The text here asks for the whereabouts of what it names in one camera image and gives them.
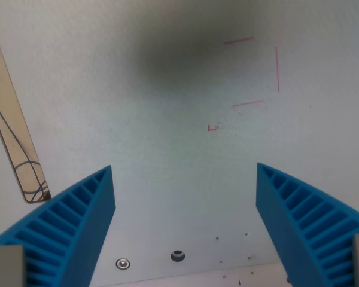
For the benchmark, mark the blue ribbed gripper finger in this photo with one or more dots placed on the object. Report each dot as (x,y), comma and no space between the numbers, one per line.
(77,227)
(290,221)

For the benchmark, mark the silver round-head screw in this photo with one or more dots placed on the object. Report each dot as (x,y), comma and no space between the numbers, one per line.
(122,264)

